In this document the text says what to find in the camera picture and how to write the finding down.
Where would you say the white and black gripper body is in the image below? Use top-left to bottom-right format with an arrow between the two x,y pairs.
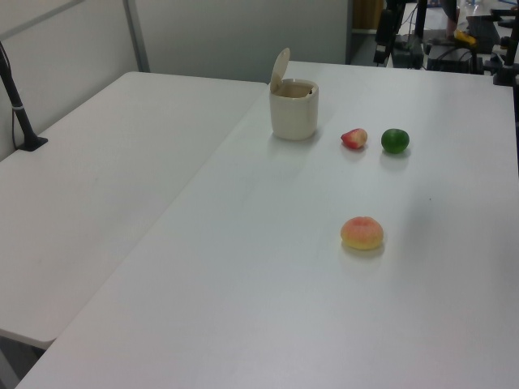
374,7 -> 397,45

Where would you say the black upright stand pole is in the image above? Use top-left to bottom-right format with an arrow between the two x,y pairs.
413,0 -> 430,44

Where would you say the black camera pole with base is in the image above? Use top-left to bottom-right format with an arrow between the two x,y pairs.
0,40 -> 49,152

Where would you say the red and yellow toy fruit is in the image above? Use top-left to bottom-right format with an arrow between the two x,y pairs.
340,128 -> 369,150

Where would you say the green round toy fruit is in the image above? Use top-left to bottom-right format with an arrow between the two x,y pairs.
380,128 -> 410,155

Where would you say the beige round garbage bin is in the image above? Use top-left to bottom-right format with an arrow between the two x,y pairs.
270,78 -> 320,142

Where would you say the yellow object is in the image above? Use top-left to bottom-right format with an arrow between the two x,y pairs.
453,29 -> 478,46

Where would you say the black clamp stand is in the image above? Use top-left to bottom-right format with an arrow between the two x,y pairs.
491,36 -> 519,87

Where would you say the orange and yellow toy peach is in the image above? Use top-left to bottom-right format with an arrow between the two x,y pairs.
340,216 -> 384,250

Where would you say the black equipment box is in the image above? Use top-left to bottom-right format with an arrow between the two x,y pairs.
425,42 -> 484,75

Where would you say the beige garbage bin lid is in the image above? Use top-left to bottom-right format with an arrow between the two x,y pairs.
270,47 -> 292,97

